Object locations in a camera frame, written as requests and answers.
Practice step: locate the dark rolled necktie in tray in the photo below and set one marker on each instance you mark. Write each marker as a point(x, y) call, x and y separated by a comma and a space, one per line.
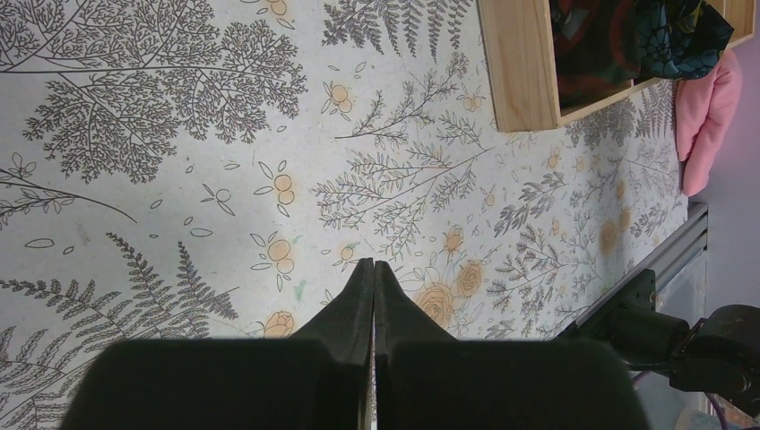
point(595, 47)

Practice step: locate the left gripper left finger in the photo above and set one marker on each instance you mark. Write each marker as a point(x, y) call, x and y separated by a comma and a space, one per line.
point(317, 378)

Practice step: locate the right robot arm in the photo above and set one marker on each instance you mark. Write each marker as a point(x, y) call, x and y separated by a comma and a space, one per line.
point(718, 354)

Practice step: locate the blue floral necktie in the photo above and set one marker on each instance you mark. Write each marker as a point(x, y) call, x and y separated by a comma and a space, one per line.
point(681, 39)

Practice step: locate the pink folded cloth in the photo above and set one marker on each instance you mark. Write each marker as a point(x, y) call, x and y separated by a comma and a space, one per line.
point(704, 109)

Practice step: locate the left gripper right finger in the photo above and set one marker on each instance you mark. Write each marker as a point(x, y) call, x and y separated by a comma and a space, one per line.
point(428, 379)

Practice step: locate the wooden compartment tray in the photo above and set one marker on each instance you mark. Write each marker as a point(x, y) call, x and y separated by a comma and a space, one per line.
point(517, 36)

